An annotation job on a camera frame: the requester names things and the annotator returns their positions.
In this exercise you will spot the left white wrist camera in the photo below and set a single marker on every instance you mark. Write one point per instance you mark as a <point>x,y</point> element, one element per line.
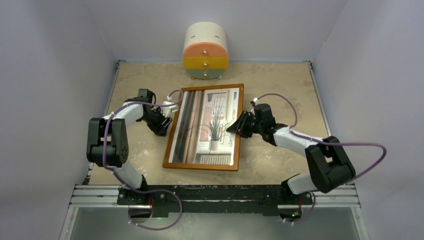
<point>168,107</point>

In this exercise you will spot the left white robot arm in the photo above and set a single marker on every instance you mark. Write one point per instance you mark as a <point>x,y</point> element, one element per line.
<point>107,139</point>

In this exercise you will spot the plant photo print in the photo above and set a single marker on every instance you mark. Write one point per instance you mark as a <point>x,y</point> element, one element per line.
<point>205,129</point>

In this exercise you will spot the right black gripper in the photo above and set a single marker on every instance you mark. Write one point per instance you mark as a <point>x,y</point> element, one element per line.
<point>239,126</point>

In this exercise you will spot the aluminium rail frame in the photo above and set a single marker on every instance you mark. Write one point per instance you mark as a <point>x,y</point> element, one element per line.
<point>93,213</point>

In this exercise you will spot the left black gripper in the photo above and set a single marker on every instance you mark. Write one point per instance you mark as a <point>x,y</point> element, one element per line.
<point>160,128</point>

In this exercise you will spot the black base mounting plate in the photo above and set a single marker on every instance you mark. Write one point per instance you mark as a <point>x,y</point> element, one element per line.
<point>267,200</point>

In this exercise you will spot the round drawer cabinet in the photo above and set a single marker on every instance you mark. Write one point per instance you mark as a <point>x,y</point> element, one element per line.
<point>205,51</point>

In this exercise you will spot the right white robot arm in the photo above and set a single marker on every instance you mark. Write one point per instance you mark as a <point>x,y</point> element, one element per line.
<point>328,163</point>

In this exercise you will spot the wooden picture frame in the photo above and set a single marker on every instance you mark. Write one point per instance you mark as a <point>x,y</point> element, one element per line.
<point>169,145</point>

